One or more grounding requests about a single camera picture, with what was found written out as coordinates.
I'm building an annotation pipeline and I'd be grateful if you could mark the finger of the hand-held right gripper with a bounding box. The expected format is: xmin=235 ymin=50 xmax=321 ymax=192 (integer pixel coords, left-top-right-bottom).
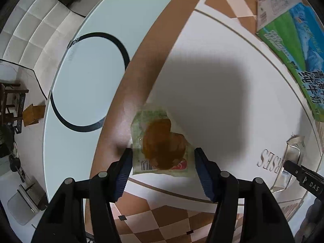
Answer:
xmin=283 ymin=160 xmax=308 ymax=186

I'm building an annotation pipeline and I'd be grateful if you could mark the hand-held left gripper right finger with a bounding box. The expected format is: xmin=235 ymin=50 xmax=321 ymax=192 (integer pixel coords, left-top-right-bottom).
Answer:
xmin=194 ymin=147 xmax=295 ymax=243

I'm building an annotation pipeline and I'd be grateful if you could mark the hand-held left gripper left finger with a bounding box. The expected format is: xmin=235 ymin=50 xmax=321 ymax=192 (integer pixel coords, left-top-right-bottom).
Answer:
xmin=30 ymin=147 xmax=134 ymax=243

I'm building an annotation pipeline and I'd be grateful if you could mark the silver snack packet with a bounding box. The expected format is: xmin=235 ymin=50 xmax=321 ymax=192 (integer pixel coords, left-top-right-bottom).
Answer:
xmin=270 ymin=135 xmax=307 ymax=193

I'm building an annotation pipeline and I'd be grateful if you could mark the clear packet with brown food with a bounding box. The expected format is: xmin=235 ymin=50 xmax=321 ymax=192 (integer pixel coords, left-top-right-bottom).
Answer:
xmin=132 ymin=105 xmax=194 ymax=178

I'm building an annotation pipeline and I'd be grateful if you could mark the white printed checkered-border mat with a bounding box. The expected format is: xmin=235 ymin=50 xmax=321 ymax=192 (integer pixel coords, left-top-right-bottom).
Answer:
xmin=83 ymin=0 xmax=324 ymax=243

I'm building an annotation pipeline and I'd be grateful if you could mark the translucent plastic stool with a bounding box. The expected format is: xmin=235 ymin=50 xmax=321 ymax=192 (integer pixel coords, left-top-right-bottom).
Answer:
xmin=7 ymin=182 xmax=48 ymax=226

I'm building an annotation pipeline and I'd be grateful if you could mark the black dumbbell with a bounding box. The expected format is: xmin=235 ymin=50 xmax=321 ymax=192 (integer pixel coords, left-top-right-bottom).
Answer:
xmin=9 ymin=154 xmax=27 ymax=183

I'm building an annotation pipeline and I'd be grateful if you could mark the dark wooden chair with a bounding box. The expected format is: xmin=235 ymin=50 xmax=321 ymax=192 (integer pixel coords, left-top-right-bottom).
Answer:
xmin=0 ymin=81 xmax=29 ymax=134

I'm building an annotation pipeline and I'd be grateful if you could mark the blue green milk carton box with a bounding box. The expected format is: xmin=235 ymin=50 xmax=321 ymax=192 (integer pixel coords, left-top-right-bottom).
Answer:
xmin=255 ymin=0 xmax=324 ymax=122

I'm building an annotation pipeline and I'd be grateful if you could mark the white tufted sofa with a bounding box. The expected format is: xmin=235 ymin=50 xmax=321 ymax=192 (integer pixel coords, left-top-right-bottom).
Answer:
xmin=0 ymin=0 xmax=86 ymax=86

